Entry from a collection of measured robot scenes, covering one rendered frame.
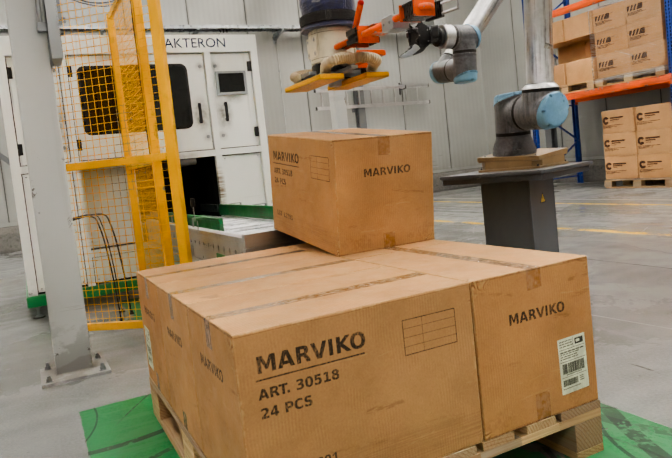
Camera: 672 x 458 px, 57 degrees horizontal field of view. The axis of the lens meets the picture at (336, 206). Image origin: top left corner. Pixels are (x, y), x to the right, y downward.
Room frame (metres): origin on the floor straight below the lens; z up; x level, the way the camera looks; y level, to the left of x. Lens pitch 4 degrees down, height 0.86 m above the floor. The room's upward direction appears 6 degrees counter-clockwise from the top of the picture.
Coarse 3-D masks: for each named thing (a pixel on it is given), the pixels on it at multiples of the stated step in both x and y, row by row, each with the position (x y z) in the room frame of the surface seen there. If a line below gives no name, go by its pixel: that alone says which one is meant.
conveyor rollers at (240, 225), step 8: (224, 216) 4.79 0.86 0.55; (232, 216) 4.64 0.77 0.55; (224, 224) 3.97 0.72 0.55; (232, 224) 3.90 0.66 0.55; (240, 224) 3.90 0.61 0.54; (248, 224) 3.83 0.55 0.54; (256, 224) 3.76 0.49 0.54; (264, 224) 3.69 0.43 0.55; (272, 224) 3.62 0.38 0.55; (232, 232) 3.42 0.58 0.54; (240, 232) 3.35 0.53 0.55; (248, 232) 3.28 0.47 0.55
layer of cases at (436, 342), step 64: (256, 256) 2.34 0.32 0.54; (320, 256) 2.17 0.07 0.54; (384, 256) 2.01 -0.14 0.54; (448, 256) 1.88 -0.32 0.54; (512, 256) 1.77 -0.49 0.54; (576, 256) 1.66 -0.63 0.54; (192, 320) 1.53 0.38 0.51; (256, 320) 1.33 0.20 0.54; (320, 320) 1.31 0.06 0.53; (384, 320) 1.38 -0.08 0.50; (448, 320) 1.46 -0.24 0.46; (512, 320) 1.54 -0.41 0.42; (576, 320) 1.64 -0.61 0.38; (192, 384) 1.61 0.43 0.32; (256, 384) 1.24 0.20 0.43; (320, 384) 1.30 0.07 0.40; (384, 384) 1.37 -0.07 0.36; (448, 384) 1.45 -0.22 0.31; (512, 384) 1.53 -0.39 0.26; (576, 384) 1.63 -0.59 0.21; (256, 448) 1.23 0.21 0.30; (320, 448) 1.30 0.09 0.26; (384, 448) 1.36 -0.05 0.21; (448, 448) 1.44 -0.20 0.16
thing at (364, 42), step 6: (348, 30) 2.22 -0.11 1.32; (354, 30) 2.18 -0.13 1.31; (360, 30) 2.18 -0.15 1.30; (348, 36) 2.24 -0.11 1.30; (354, 36) 2.20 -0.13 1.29; (360, 36) 2.18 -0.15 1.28; (366, 36) 2.19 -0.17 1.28; (378, 36) 2.21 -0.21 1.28; (348, 42) 2.22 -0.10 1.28; (354, 42) 2.18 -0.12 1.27; (360, 42) 2.17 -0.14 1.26; (366, 42) 2.18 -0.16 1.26; (372, 42) 2.20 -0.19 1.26; (378, 42) 2.21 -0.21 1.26
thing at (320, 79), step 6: (318, 72) 2.34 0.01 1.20; (306, 78) 2.46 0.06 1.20; (312, 78) 2.29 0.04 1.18; (318, 78) 2.25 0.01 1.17; (324, 78) 2.25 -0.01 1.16; (330, 78) 2.26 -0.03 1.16; (336, 78) 2.27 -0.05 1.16; (342, 78) 2.28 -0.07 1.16; (294, 84) 2.46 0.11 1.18; (300, 84) 2.39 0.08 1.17; (306, 84) 2.35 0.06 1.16; (312, 84) 2.36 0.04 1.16; (318, 84) 2.38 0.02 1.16; (324, 84) 2.39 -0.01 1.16; (288, 90) 2.51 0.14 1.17; (294, 90) 2.48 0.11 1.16; (300, 90) 2.50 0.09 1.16; (306, 90) 2.53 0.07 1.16
